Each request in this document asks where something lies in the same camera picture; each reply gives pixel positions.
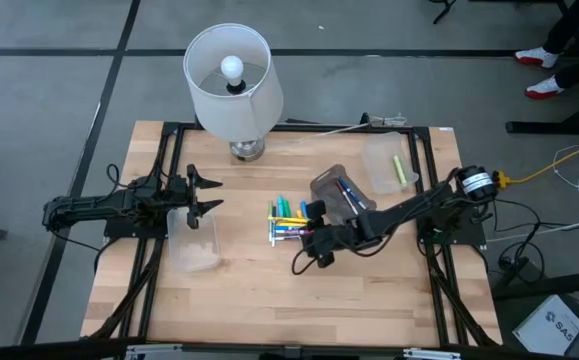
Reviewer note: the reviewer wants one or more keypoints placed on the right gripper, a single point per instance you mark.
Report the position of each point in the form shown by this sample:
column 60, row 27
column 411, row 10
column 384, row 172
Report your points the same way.
column 336, row 237

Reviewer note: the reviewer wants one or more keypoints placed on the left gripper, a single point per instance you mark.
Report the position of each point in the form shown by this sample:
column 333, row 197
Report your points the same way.
column 176, row 192

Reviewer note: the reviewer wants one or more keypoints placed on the purple marker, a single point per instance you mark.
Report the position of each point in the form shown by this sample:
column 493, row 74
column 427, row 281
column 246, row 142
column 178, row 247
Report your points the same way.
column 294, row 233

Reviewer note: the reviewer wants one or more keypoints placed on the thin yellow highlighter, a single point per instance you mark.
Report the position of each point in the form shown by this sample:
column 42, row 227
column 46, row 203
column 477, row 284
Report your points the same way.
column 289, row 218
column 294, row 223

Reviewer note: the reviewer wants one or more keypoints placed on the blue marker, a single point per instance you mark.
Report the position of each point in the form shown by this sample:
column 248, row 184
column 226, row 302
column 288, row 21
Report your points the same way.
column 286, row 228

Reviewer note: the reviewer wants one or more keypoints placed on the red marker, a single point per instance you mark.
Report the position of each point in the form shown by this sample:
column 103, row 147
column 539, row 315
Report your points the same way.
column 346, row 197

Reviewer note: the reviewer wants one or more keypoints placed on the white marker with green cap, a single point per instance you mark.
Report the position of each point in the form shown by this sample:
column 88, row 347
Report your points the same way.
column 271, row 225

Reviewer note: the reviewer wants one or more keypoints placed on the teal highlighter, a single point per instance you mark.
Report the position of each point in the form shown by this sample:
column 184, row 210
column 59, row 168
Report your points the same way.
column 279, row 206

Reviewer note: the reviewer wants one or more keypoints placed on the blue pen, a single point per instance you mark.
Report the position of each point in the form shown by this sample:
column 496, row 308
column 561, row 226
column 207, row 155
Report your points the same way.
column 354, row 195

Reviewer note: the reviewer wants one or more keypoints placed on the light green highlighter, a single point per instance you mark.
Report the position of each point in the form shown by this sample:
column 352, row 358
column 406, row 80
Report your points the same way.
column 399, row 170

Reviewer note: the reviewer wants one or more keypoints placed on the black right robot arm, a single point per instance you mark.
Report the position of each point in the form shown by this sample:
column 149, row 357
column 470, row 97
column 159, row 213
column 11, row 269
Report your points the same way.
column 404, row 210

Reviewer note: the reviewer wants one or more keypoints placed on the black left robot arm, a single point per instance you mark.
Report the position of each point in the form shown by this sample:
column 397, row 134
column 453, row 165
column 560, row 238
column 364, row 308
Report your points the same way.
column 94, row 207

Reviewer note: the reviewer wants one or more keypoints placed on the blue highlighter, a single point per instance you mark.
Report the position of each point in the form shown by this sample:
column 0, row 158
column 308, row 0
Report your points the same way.
column 304, row 210

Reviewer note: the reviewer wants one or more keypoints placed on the clear plastic bin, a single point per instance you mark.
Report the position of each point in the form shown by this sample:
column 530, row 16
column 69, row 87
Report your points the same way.
column 194, row 250
column 381, row 165

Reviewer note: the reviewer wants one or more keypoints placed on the white shade silver table lamp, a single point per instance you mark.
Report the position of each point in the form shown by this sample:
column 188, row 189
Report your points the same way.
column 234, row 110

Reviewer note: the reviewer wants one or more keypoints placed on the black power plug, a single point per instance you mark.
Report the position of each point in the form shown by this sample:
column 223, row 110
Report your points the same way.
column 365, row 119

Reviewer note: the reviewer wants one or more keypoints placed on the black power adapter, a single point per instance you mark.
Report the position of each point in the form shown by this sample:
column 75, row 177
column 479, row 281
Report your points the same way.
column 514, row 267

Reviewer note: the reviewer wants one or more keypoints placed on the black table leg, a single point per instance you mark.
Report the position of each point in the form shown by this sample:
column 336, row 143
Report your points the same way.
column 559, row 284

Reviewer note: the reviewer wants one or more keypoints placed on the white printed box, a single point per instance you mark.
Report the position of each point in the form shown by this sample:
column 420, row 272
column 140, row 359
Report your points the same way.
column 549, row 325

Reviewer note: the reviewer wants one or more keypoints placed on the black stand leg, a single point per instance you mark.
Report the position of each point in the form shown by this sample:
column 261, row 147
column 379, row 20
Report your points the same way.
column 443, row 10

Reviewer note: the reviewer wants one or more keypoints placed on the black table base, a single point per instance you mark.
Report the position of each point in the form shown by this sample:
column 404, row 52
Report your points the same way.
column 554, row 127

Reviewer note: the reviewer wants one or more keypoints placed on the person's foot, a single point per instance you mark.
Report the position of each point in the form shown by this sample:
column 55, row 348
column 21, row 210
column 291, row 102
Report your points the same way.
column 536, row 57
column 543, row 89

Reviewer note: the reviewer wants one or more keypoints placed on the black aluminium frame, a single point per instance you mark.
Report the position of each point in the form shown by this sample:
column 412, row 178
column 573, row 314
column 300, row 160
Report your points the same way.
column 329, row 128

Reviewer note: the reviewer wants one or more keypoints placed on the silver metal bracket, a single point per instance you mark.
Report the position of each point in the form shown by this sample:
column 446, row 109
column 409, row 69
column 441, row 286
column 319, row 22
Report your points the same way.
column 431, row 354
column 154, row 351

